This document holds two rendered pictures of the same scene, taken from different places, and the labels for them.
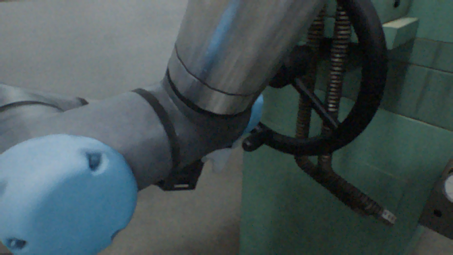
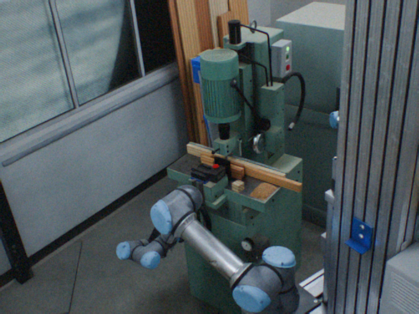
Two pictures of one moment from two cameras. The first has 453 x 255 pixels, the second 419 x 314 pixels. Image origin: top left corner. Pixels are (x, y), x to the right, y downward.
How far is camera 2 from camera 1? 2.03 m
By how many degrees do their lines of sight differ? 4
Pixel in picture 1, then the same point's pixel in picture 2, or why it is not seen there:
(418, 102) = (234, 218)
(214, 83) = (169, 240)
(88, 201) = (155, 260)
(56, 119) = (146, 248)
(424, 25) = (229, 197)
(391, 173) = (235, 240)
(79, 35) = (61, 164)
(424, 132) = (239, 227)
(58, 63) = (50, 186)
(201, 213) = (164, 274)
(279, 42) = not seen: hidden behind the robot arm
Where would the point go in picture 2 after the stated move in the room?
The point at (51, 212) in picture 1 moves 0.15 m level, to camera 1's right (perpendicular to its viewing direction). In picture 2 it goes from (152, 261) to (187, 256)
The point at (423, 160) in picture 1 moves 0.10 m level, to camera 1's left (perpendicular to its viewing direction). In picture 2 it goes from (241, 235) to (222, 238)
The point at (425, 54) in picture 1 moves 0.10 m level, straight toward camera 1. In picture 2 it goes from (231, 204) to (222, 217)
